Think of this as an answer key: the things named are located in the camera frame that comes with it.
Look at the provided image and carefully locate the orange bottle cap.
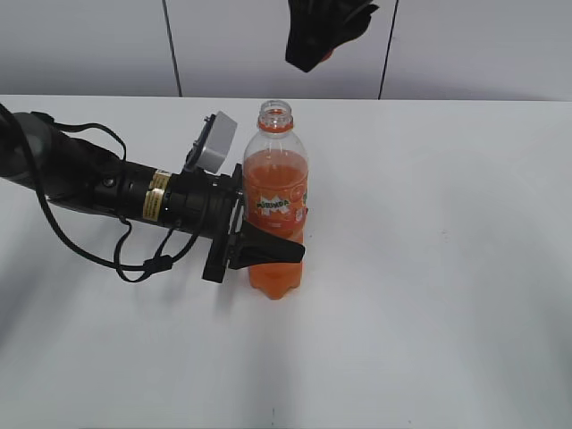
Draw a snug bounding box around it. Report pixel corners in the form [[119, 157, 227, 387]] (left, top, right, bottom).
[[321, 49, 334, 63]]

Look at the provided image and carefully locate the orange Mirinda soda bottle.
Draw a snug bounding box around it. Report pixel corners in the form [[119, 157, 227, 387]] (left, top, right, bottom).
[[242, 99, 310, 301]]

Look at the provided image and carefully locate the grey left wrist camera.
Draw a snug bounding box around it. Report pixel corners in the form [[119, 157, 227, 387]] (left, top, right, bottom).
[[182, 111, 238, 173]]

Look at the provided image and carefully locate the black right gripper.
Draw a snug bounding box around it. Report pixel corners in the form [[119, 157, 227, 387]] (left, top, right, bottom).
[[285, 1, 380, 73]]

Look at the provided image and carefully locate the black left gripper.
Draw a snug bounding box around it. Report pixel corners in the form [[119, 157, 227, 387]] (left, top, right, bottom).
[[164, 164, 309, 282]]

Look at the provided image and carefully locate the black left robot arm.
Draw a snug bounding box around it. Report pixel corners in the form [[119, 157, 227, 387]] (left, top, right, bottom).
[[1, 109, 305, 283]]

